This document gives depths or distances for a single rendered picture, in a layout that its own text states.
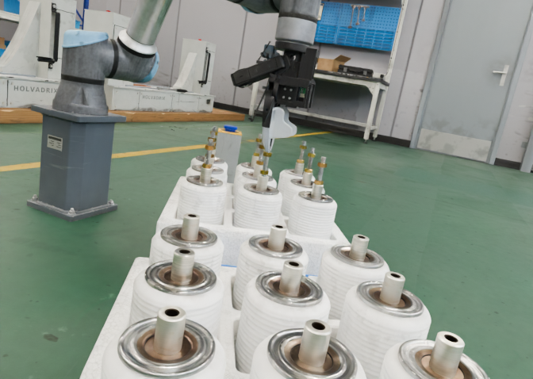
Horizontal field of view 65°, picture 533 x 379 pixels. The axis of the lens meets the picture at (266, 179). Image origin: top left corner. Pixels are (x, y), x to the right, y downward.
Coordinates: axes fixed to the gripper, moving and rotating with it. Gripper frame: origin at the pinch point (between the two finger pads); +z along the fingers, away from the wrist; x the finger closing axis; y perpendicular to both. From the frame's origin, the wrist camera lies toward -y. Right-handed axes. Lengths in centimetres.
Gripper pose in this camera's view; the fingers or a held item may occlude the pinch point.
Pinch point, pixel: (266, 143)
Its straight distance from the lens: 86.2
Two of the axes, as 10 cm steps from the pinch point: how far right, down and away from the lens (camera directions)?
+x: 2.7, -1.6, 9.5
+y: 9.5, 2.2, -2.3
